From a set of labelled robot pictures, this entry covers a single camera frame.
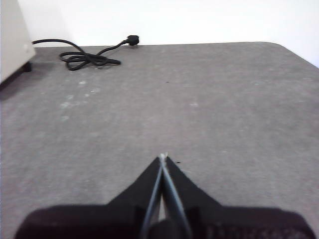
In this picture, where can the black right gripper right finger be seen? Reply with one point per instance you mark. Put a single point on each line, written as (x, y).
(224, 221)

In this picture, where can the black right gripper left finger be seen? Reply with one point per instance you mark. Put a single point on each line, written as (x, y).
(99, 221)

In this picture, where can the black oven foot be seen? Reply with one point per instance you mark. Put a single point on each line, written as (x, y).
(27, 67)

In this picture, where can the cream toaster oven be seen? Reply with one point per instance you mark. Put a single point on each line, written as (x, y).
(12, 37)

